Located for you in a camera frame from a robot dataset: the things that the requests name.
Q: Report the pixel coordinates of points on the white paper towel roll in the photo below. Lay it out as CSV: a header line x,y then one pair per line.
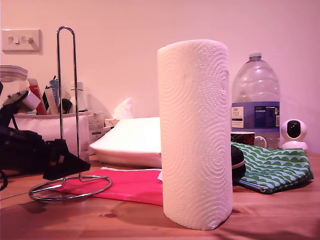
x,y
195,137

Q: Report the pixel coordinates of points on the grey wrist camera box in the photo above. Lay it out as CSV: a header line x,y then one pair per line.
x,y
32,100

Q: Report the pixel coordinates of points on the green wave pattern pouch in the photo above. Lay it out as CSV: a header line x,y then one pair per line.
x,y
275,165

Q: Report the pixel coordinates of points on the small white round camera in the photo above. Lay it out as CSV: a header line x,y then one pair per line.
x,y
295,145

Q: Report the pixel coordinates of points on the black and white carton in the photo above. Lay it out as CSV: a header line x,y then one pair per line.
x,y
48,100

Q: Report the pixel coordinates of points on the large clear water bottle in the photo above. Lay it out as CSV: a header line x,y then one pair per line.
x,y
255,87

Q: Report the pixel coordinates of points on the black zip pouch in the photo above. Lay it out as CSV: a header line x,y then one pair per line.
x,y
237,162

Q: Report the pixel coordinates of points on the clear jar with lid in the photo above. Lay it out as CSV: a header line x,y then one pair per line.
x,y
12,73

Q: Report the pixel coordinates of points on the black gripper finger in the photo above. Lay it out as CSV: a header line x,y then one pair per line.
x,y
67,162

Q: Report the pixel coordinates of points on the dark patterned mug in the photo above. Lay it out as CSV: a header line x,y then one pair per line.
x,y
242,138

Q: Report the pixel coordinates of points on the patterned tissue box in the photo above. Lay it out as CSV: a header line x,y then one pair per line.
x,y
125,110

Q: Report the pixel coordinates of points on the white fabric storage bin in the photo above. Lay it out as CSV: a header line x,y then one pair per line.
x,y
37,127

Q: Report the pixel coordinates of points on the white bottle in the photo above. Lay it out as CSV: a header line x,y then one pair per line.
x,y
81,95

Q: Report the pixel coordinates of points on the white folded paper bag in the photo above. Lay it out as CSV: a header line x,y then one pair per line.
x,y
130,140

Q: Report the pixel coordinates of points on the white wall light switch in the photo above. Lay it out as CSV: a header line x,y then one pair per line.
x,y
21,42

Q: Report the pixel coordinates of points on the red and white box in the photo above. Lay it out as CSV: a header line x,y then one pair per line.
x,y
35,86

